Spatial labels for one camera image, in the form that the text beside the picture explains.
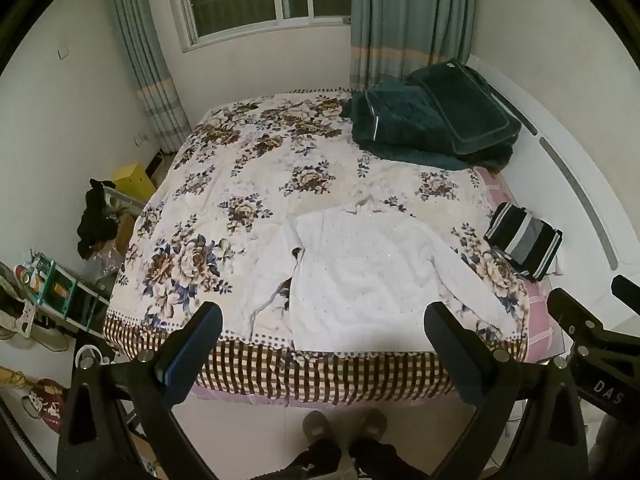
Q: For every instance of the black cloth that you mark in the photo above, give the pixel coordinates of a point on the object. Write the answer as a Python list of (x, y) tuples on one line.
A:
[(95, 220)]

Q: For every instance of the striped folded clothes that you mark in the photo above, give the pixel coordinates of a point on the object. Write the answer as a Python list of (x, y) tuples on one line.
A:
[(522, 240)]

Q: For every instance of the person's leg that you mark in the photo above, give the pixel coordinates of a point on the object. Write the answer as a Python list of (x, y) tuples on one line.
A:
[(317, 460), (375, 460)]

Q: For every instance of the white knitted sweater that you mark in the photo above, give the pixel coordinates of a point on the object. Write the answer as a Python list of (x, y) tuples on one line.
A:
[(360, 280)]

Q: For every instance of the wall socket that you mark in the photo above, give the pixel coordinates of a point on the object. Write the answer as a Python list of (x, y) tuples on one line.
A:
[(142, 138)]

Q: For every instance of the dark green pillow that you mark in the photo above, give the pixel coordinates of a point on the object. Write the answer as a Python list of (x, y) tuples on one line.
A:
[(465, 105)]

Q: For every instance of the grey-green striped curtain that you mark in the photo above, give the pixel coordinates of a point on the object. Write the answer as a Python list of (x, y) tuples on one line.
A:
[(400, 20), (145, 60)]

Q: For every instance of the yellow box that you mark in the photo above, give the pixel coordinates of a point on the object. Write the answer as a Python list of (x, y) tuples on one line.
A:
[(134, 180)]

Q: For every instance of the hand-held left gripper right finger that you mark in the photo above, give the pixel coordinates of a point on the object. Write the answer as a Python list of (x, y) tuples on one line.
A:
[(451, 355)]

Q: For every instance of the person's left leg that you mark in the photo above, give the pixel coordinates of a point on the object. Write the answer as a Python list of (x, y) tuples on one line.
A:
[(317, 460)]

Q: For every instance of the person's right leg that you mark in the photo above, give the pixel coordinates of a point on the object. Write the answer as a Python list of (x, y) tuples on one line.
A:
[(375, 460)]

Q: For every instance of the person's left shoe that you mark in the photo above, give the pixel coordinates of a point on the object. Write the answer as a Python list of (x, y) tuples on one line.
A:
[(317, 425)]

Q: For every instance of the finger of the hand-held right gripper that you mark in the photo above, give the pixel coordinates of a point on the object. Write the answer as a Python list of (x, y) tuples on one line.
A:
[(575, 310), (627, 290)]

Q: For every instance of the clear plastic bag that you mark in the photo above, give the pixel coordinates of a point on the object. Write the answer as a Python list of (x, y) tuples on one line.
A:
[(102, 265)]

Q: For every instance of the dark green quilt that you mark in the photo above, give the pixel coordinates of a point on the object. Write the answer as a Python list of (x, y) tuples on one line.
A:
[(395, 120)]

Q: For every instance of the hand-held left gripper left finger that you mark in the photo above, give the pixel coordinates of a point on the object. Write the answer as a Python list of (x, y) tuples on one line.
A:
[(172, 366)]

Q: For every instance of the red patterned bag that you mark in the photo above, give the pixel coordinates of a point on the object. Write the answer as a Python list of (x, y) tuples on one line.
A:
[(45, 402)]

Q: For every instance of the teal shelf rack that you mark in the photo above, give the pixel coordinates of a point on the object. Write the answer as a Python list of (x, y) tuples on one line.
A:
[(60, 292)]

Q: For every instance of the white headboard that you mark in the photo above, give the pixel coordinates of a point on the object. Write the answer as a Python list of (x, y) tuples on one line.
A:
[(565, 125)]

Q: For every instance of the floral bed blanket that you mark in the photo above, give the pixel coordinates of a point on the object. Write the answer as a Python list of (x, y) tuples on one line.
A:
[(235, 170)]

